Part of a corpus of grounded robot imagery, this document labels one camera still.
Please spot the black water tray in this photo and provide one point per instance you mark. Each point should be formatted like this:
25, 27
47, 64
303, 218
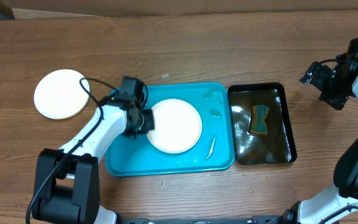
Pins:
275, 147

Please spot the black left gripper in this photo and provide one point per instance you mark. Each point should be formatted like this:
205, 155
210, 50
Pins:
150, 126

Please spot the brown cardboard panel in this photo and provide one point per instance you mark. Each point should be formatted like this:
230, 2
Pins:
174, 7

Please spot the yellow green sponge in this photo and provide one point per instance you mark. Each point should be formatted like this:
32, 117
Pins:
259, 115

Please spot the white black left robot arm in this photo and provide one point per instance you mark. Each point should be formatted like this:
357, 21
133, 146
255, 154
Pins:
66, 188

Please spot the pink plate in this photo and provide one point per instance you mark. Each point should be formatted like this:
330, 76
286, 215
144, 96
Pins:
177, 126

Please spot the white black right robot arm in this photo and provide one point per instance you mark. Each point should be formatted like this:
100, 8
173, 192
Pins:
341, 197

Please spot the teal plastic tray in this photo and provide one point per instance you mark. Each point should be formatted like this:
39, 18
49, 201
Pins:
132, 156

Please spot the white plate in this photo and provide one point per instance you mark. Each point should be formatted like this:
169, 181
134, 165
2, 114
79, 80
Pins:
61, 94

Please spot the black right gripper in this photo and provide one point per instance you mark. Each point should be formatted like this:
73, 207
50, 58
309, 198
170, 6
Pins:
318, 84

